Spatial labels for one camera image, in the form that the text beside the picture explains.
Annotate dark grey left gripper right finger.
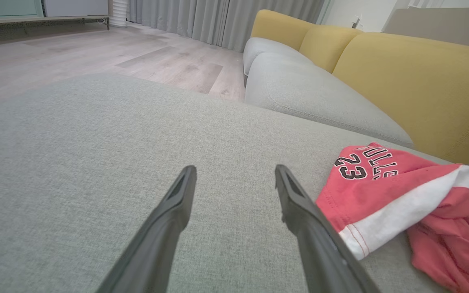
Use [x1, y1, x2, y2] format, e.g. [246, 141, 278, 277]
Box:
[274, 164, 381, 293]

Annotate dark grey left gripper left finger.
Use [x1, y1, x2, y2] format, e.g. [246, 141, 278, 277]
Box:
[96, 165, 197, 293]

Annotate red and white jersey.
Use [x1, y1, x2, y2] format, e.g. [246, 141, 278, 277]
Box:
[316, 142, 469, 293]

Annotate large grey sofa chaise seat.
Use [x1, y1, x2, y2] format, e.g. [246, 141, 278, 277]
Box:
[0, 73, 469, 293]

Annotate long grey sofa seat cushion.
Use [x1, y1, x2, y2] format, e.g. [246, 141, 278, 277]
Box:
[245, 52, 415, 148]

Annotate large yellow sofa back cushion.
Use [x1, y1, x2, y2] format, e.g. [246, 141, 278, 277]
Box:
[332, 32, 469, 169]

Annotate medium yellow sofa back cushion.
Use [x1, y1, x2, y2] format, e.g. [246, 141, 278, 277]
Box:
[299, 25, 363, 74]

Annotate short grey sofa seat cushion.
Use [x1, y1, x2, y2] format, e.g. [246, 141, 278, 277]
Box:
[243, 37, 314, 78]

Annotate small yellow sofa back cushion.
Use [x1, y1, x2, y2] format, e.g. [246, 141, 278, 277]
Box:
[251, 9, 316, 51]

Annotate grey pleated curtain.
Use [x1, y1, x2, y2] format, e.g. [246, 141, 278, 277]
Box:
[127, 0, 325, 52]

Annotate white ribbed cylinder appliance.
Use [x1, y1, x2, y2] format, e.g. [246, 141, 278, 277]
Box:
[110, 0, 129, 28]

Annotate grey flat panel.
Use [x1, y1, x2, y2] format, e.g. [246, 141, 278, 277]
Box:
[383, 7, 469, 51]

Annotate low cabinet with pale drawers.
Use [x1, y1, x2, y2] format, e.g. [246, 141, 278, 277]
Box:
[0, 0, 113, 35]

